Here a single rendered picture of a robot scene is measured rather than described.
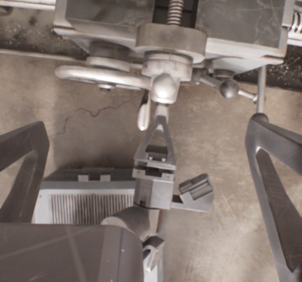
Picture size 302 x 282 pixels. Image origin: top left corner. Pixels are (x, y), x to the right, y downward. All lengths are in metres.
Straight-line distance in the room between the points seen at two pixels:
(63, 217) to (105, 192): 0.20
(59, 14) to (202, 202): 0.39
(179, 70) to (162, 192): 0.20
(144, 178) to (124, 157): 0.84
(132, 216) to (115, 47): 0.31
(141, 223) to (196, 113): 0.90
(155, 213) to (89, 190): 0.63
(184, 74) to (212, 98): 0.92
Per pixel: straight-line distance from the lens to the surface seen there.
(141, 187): 0.46
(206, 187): 0.47
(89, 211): 1.10
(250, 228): 1.47
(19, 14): 0.99
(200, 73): 0.58
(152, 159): 0.42
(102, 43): 0.55
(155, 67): 0.36
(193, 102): 1.27
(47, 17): 0.95
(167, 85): 0.32
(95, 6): 0.41
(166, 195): 0.45
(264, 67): 0.67
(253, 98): 0.74
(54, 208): 1.13
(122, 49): 0.55
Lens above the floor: 1.25
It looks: 84 degrees down
